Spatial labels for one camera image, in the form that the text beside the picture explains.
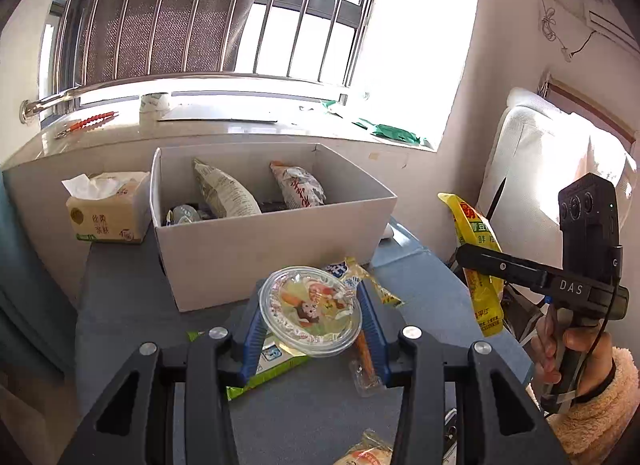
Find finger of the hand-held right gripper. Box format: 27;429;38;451
454;243;549;292

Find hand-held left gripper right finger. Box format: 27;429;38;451
357;279;571;465

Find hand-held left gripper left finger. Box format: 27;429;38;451
57;285;267;465

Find clear jelly cup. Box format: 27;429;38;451
258;266;363;358

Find white cardboard box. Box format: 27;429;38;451
149;143;399;314

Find silver snack packet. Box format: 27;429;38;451
166;203;212;227

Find long beige snack packet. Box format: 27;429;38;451
192;158;263;218

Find white red print snack packet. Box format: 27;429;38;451
269;160;327;210

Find person's right forearm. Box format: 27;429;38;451
549;344;640;465

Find person's right hand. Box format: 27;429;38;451
530;304;616;402

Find bright green snack packet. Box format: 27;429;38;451
187;329;314;401

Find yellow and blue snack packet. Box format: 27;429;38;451
322;257;404;307

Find white mesh chair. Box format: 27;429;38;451
474;87;639;258

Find clear wrapped bread packet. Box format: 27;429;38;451
332;428;397;465

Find green cloth scraps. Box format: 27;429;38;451
320;97;436;150

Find tissue box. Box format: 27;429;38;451
61;171;152;245

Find white air conditioner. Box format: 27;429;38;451
584;0;640;54

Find teal curtain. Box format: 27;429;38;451
0;165;81;381

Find grey flat board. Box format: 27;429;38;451
157;105;279;122

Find white cup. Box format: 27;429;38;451
139;93;171;118

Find brown mesh cloth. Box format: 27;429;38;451
82;0;267;84

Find wooden frame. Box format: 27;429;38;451
539;72;640;158

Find wall cable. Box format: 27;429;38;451
536;0;597;64

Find red handled pliers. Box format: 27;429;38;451
54;111;120;140

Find steel window guard rail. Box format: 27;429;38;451
19;0;412;122

